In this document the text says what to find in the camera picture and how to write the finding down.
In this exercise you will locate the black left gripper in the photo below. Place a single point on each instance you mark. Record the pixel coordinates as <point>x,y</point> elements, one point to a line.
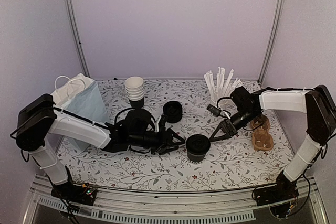
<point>168,140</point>

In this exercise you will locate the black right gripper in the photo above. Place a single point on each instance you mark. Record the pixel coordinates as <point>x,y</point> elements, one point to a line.
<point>228,133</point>

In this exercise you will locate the stack of black lids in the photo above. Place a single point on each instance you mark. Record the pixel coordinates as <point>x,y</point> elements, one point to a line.
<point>173,111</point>

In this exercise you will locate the brown cardboard cup carrier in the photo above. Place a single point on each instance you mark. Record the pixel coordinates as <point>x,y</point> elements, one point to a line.
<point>261,138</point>

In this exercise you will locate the stack of paper cups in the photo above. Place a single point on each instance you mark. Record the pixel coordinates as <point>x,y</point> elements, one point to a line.
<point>135,91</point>

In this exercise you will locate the white paper bag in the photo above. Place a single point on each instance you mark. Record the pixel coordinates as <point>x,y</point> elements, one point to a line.
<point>80,95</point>

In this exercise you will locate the black paper coffee cup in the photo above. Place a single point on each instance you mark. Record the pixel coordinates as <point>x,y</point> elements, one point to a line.
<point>195,157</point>

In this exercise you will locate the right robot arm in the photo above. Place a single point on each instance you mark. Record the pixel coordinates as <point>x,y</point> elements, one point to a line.
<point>314,115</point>

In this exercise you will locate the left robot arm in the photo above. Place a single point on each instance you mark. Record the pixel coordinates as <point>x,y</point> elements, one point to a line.
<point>42,117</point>

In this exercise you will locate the floral tablecloth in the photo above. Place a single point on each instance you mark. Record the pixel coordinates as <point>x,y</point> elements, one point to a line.
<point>228,164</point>

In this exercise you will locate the white cup holding straws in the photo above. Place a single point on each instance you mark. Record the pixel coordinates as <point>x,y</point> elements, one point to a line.
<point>222,104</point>

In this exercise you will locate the bundle of white wrapped straws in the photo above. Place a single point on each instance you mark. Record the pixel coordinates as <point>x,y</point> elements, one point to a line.
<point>219,85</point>

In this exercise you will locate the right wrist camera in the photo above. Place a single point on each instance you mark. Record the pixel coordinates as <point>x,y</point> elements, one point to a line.
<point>217,112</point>

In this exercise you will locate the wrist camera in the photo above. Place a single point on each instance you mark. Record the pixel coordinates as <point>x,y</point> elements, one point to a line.
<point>217,112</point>
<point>160,124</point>

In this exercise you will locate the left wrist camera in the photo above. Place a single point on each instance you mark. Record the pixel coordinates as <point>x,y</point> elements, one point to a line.
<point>160,124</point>

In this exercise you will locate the front aluminium rail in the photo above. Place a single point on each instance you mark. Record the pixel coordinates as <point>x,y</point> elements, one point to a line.
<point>116,205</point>

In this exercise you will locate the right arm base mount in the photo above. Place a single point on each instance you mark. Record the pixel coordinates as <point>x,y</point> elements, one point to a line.
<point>282,191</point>

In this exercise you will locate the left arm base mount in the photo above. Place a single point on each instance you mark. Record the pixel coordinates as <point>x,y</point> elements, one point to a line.
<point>83,194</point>

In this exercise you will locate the right aluminium frame post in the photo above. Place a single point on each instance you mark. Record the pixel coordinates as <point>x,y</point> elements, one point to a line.
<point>271,41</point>

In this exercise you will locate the aluminium frame post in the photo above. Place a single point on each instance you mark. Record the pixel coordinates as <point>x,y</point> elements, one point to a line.
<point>271,41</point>
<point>76,37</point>

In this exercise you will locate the left aluminium frame post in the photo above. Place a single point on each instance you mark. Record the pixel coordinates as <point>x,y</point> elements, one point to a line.
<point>76,37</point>

